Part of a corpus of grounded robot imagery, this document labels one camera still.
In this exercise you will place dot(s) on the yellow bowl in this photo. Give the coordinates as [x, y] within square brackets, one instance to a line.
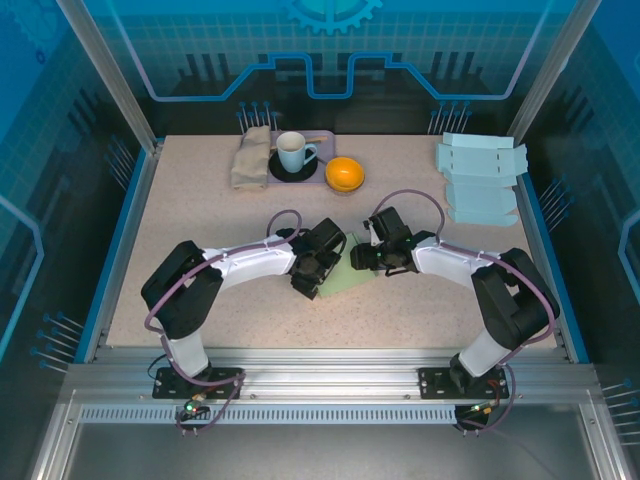
[344, 172]

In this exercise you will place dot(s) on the beige folded cloth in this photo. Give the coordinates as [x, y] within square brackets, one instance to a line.
[250, 160]

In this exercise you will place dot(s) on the wooden stick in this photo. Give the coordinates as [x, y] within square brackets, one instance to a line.
[315, 137]

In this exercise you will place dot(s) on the aluminium front rail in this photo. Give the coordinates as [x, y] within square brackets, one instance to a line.
[325, 370]

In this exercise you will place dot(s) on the aluminium frame post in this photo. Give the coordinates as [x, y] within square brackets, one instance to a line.
[550, 75]
[110, 75]

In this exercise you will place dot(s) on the black round coaster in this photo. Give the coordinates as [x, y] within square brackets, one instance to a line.
[295, 175]

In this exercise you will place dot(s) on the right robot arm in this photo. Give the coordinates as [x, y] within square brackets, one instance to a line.
[450, 257]

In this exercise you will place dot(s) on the light blue mug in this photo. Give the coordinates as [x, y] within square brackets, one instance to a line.
[292, 152]

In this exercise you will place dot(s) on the small green-lit connector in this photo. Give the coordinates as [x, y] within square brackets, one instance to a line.
[192, 406]
[482, 409]

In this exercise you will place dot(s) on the green paper box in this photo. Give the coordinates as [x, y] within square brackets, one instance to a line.
[345, 280]

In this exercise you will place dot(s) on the lilac tray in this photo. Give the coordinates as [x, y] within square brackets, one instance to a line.
[325, 150]

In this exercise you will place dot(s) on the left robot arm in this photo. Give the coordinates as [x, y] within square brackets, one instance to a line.
[255, 262]

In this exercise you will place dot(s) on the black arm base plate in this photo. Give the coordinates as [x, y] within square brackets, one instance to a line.
[170, 382]
[435, 382]

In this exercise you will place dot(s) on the light blue paper box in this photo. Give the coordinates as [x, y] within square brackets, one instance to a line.
[480, 200]

